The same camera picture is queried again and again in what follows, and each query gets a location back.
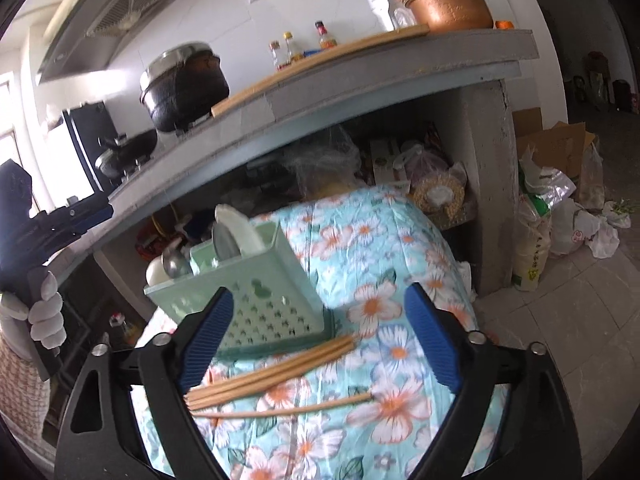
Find black wok with lid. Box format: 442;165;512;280
95;129;158;178

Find person's left forearm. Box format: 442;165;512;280
0;317;51;436

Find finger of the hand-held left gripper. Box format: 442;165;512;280
64;196;112;232

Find white rice sack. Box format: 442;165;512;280
510;200;553;293

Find person's left hand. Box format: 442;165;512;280
0;270;67;356

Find yellow cable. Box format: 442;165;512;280
152;210;176;236

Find gas stove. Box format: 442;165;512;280
107;112;216;183

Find pink plastic bag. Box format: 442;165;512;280
392;142;451;186

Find black cooking pot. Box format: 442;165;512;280
139;44;231;133

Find white ceramic spoon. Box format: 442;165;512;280
214;204;268;256

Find distant dark containers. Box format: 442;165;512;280
570;50;633;113

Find red packaged goods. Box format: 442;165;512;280
136;222;163;261

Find silver green plastic bag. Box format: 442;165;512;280
517;145;576;211

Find green plastic utensil holder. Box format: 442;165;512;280
144;220;332;356

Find white round rice spoon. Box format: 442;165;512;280
145;255;173;286

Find concrete kitchen counter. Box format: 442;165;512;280
47;27;540;297

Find metal spoon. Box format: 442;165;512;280
161;240;193;278
211;220;242;263

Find crumpled white plastic bag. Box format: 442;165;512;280
585;215;621;260

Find red capped sauce bottle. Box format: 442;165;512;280
315;20;338;51

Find range hood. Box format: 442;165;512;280
35;0;226;86

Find copper coloured pot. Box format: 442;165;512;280
404;0;493;33

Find floral blue blanket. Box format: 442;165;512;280
135;185;511;480

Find tall clear plastic bag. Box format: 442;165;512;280
577;142;606;211

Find brown cardboard box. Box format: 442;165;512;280
512;107;598;181

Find green vegetable bunch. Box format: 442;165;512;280
605;199;633;228

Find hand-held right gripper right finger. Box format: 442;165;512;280
404;282;583;480

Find white cardboard carton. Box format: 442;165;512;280
370;137;401;186

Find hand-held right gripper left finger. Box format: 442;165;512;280
54;286;236;480

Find yellow capped sauce bottle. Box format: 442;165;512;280
282;31;305;63

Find crumpled clear plastic bag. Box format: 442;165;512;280
285;125;361;196

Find white bag with red print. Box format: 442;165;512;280
550;197;596;256

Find bag of soybeans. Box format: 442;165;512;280
412;162;468;221

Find cooking oil bottle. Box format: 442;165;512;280
109;312;133;346

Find long wooden cutting board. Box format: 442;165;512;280
211;23;431;118

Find black stove splash panel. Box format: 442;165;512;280
62;101;118;196

